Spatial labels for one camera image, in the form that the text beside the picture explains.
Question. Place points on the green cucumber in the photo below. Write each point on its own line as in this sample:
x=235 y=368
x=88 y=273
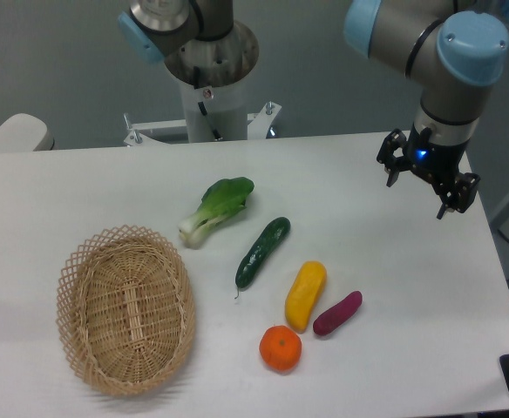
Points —
x=274 y=233

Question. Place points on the purple sweet potato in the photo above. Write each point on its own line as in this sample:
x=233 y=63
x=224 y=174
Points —
x=330 y=320

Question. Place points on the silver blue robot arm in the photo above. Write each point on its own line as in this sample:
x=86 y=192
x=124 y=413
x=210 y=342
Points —
x=453 y=52

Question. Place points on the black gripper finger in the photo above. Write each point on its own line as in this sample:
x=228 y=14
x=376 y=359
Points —
x=391 y=155
x=457 y=193

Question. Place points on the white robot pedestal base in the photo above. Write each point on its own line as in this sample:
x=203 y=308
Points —
x=210 y=115

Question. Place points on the white chair back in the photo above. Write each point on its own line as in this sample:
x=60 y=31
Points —
x=25 y=133

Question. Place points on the woven wicker basket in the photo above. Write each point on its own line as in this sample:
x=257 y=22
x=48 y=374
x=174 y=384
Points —
x=125 y=311

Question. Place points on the orange tangerine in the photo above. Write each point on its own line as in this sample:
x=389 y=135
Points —
x=280 y=348

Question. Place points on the green bok choy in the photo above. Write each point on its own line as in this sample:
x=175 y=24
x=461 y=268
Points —
x=220 y=202

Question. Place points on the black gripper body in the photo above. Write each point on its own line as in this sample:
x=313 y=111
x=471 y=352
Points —
x=435 y=164

